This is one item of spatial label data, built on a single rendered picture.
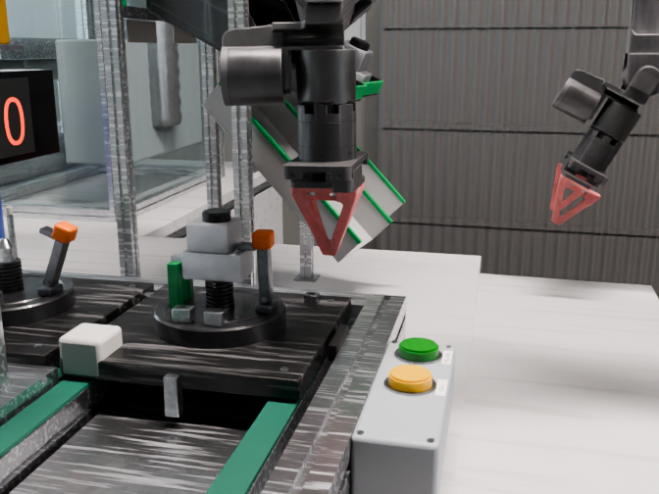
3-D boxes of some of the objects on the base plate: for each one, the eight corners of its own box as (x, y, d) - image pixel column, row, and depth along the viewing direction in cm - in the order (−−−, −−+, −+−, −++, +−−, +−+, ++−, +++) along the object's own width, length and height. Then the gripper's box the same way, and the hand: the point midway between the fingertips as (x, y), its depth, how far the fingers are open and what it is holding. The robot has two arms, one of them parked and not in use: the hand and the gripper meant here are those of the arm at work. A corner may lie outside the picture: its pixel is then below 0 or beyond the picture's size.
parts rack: (320, 275, 135) (319, -223, 115) (257, 353, 101) (239, -338, 81) (211, 269, 140) (190, -212, 119) (115, 340, 105) (64, -318, 85)
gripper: (351, 105, 67) (353, 271, 71) (370, 96, 77) (370, 243, 81) (278, 105, 68) (283, 268, 72) (305, 97, 78) (309, 241, 82)
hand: (329, 246), depth 76 cm, fingers closed
